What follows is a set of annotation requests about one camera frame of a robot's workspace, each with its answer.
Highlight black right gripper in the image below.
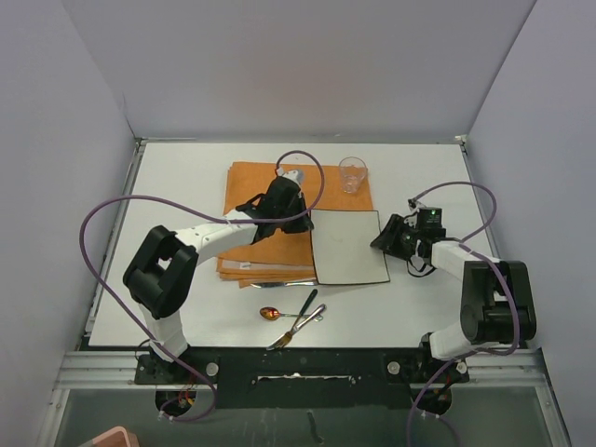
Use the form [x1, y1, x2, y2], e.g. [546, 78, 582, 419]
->
[371, 215, 423, 261]

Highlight white square plate black rim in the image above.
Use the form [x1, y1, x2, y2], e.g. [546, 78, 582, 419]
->
[311, 210, 390, 286]

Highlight orange cloth napkin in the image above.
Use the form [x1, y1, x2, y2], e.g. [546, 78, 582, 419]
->
[216, 162, 373, 287]

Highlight clear drinking glass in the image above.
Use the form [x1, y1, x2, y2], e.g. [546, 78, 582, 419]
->
[338, 156, 368, 194]

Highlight silver table knife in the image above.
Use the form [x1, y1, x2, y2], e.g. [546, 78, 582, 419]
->
[249, 278, 318, 289]

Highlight iridescent ornate teaspoon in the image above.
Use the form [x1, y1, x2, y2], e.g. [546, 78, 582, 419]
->
[298, 313, 323, 322]

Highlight gold spoon dark handle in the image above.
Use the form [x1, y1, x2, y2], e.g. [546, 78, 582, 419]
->
[259, 289, 318, 321]

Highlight gold fork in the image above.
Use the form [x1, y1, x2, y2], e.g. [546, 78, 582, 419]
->
[266, 304, 327, 351]

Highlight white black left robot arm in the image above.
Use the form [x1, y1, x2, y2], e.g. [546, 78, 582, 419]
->
[123, 169, 314, 383]

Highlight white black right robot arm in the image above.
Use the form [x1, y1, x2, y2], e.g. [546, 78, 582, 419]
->
[371, 206, 537, 381]

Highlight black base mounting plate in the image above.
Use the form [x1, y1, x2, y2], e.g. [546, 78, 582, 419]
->
[134, 345, 469, 420]

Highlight pink plastic bin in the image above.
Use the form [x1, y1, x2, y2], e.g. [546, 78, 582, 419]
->
[83, 426, 140, 447]

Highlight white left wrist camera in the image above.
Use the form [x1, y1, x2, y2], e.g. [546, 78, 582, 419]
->
[276, 168, 305, 186]

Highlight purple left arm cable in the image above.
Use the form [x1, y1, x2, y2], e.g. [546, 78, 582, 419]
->
[78, 150, 326, 424]

